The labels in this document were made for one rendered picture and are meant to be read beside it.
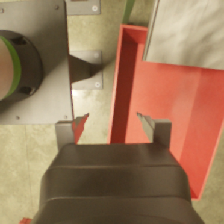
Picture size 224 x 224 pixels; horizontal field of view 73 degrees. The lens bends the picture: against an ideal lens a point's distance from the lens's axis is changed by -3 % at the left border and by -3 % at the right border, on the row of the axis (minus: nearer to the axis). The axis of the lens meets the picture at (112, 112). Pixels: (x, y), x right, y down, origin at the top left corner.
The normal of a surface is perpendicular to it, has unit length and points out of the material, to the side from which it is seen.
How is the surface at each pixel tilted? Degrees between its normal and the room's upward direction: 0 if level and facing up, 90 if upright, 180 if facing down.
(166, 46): 30
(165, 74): 0
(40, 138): 0
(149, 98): 0
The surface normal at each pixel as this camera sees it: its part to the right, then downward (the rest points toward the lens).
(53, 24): 0.00, 0.25
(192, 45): -0.04, 0.69
